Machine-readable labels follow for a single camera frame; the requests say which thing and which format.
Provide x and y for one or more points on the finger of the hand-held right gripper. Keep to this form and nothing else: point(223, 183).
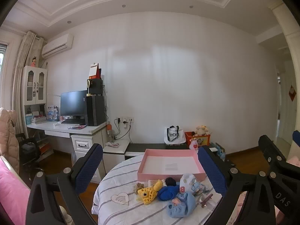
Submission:
point(296, 137)
point(269, 146)

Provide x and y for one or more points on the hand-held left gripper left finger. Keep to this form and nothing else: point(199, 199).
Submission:
point(89, 166)

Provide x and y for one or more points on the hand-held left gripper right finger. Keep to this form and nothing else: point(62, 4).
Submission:
point(212, 168)

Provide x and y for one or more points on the white cartoon print cloth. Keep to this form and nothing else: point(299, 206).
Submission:
point(191, 180)

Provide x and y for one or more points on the navy knitted sock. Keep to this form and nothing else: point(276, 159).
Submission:
point(170, 181)

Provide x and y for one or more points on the light blue fuzzy sock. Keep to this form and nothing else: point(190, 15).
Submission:
point(185, 204)

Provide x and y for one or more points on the pink cardboard box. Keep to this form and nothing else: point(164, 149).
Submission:
point(164, 175)

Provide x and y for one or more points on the dark blue plush toy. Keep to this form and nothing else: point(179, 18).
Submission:
point(167, 192)

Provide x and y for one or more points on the beige stocking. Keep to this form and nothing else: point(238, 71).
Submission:
point(138, 187)

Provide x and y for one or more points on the pack of cotton swabs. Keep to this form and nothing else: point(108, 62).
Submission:
point(152, 182)

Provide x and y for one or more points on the yellow animal sock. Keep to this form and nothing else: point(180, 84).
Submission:
point(147, 193)

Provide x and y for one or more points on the red toy box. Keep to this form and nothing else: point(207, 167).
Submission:
point(204, 140)

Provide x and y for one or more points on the white side cabinet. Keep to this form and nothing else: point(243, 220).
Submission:
point(114, 151)

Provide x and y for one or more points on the brown hair clip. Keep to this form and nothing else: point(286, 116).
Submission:
point(207, 200)

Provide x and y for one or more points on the pink patterned pouch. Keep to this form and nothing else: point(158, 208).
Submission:
point(112, 144)

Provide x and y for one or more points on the cream plush toy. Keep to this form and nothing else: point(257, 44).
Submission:
point(201, 130)

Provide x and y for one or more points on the orange capped bottle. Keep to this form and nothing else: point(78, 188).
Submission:
point(109, 131)

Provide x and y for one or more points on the pink pens on desk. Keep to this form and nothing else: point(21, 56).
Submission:
point(77, 127)

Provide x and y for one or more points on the red door decoration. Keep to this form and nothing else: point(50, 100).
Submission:
point(292, 93)

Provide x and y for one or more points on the white desk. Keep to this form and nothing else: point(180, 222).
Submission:
point(58, 129)

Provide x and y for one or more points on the white shopping bag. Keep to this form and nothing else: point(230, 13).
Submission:
point(173, 136)

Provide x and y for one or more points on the black low bench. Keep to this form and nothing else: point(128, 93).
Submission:
point(140, 147)

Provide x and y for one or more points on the striped white tablecloth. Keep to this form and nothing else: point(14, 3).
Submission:
point(121, 211)

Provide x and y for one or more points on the black computer tower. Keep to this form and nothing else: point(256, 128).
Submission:
point(96, 110)

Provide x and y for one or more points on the black office chair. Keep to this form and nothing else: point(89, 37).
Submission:
point(28, 150)

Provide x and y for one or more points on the blue white boxes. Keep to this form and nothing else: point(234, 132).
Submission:
point(52, 113)

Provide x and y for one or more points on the black computer monitor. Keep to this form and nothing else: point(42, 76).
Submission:
point(73, 103)

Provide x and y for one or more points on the stack of books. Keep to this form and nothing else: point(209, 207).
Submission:
point(38, 120)

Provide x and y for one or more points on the black speaker box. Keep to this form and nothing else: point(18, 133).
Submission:
point(97, 87)

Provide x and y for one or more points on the pink bed blanket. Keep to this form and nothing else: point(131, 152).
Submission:
point(11, 192)

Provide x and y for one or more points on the small cream desk fan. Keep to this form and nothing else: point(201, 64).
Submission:
point(89, 83)

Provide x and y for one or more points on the pink puffer jacket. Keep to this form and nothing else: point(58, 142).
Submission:
point(8, 133)

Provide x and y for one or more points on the red white desk calendar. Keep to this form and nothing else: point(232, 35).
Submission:
point(94, 71)

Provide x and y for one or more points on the white hutch cabinet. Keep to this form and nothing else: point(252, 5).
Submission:
point(35, 86)

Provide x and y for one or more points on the small doll figurine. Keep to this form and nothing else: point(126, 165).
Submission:
point(34, 61)

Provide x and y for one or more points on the window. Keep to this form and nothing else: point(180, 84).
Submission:
point(2, 56)

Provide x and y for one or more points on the white bed post knob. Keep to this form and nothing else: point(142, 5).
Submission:
point(65, 213)

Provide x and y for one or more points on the wall power outlets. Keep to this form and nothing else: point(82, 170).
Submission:
point(127, 120)

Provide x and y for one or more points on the white wall air conditioner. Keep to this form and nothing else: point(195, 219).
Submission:
point(57, 45)

